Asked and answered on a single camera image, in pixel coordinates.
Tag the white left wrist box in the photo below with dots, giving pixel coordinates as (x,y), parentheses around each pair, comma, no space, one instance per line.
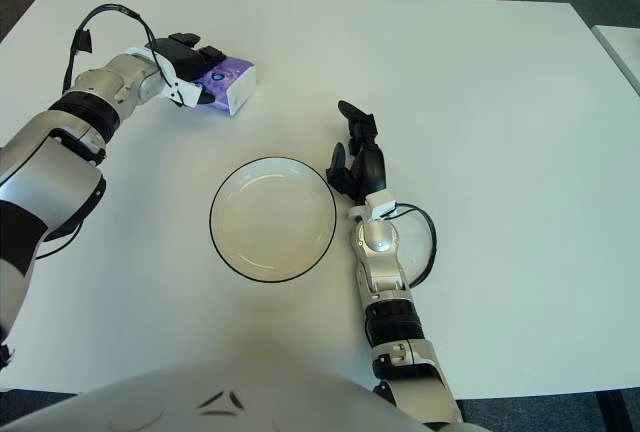
(186,94)

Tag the white side table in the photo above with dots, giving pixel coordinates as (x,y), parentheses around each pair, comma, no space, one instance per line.
(622,47)

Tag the black table leg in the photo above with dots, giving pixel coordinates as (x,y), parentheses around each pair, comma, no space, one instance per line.
(615,414)

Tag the white plate with black rim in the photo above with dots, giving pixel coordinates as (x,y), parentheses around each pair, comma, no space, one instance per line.
(272,222)

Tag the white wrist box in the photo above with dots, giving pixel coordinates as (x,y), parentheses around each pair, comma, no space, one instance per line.
(186,94)
(380,204)

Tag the purple tissue paper pack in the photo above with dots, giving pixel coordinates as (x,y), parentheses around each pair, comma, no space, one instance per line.
(235,82)

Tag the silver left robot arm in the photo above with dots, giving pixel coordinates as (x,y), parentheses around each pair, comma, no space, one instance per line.
(55,167)

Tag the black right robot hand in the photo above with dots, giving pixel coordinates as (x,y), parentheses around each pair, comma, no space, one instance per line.
(372,172)

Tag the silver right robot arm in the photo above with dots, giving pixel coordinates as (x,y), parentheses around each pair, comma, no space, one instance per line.
(385,262)

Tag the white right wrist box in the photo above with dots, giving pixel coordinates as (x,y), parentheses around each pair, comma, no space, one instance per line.
(380,204)

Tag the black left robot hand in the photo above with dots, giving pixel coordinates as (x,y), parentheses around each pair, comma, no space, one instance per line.
(177,57)

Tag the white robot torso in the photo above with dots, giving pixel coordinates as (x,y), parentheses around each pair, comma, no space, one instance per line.
(225,382)

